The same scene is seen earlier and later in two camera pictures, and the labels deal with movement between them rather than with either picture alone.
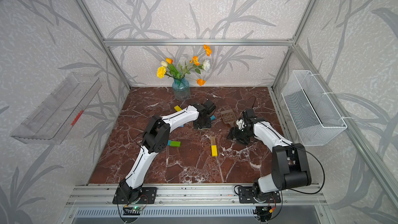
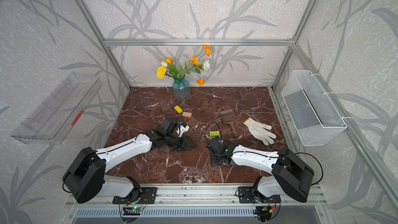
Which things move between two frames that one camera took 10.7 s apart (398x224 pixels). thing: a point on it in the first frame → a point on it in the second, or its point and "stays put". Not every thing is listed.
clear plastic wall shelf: (52, 121) stays put
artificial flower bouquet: (167, 68) stays put
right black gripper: (233, 133) → (212, 161)
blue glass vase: (181, 89) stays put
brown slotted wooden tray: (228, 116) stays put
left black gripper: (209, 125) → (184, 144)
